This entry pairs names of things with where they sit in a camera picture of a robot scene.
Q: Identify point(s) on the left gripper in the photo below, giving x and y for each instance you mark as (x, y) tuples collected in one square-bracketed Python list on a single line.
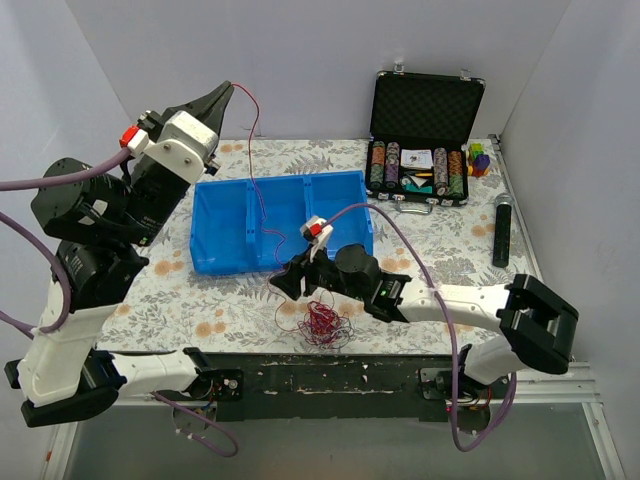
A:
[(155, 125)]

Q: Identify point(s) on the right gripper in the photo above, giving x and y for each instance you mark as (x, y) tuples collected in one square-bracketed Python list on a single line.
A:
[(305, 276)]

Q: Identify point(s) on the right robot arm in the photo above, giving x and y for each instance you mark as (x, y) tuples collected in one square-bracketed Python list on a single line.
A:
[(533, 327)]

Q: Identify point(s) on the black poker chip case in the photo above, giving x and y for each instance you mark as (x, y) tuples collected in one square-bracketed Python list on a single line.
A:
[(419, 126)]

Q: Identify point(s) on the black microphone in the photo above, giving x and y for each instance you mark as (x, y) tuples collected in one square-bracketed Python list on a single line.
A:
[(502, 230)]

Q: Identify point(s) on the blue three-compartment bin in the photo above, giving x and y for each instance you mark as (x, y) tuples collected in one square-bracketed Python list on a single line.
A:
[(245, 226)]

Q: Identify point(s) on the colourful block toy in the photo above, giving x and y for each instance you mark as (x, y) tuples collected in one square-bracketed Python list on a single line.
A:
[(478, 161)]

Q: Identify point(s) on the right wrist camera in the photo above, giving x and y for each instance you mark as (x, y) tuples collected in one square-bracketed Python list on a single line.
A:
[(317, 231)]

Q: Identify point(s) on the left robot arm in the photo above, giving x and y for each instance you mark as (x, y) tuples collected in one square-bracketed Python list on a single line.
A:
[(101, 216)]

